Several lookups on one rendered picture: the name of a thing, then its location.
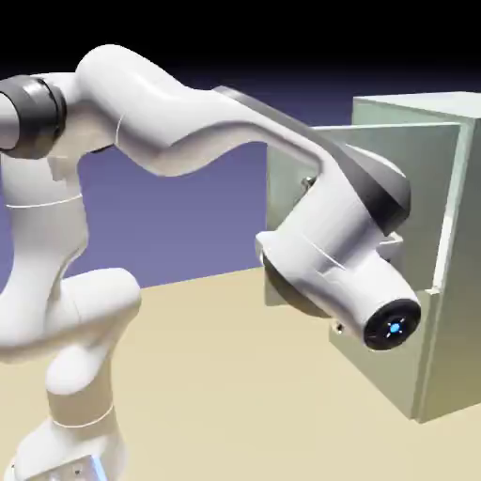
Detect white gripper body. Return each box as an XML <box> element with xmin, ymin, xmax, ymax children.
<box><xmin>378</xmin><ymin>230</ymin><xmax>406</xmax><ymax>261</ymax></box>

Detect pale green cabinet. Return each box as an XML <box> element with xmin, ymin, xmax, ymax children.
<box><xmin>329</xmin><ymin>90</ymin><xmax>481</xmax><ymax>425</ymax></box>

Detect pale green short cabinet door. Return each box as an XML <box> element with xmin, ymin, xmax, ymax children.
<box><xmin>329</xmin><ymin>289</ymin><xmax>442</xmax><ymax>421</ymax></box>

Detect pale green tall cabinet door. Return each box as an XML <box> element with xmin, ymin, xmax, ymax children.
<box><xmin>264</xmin><ymin>122</ymin><xmax>462</xmax><ymax>308</ymax></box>

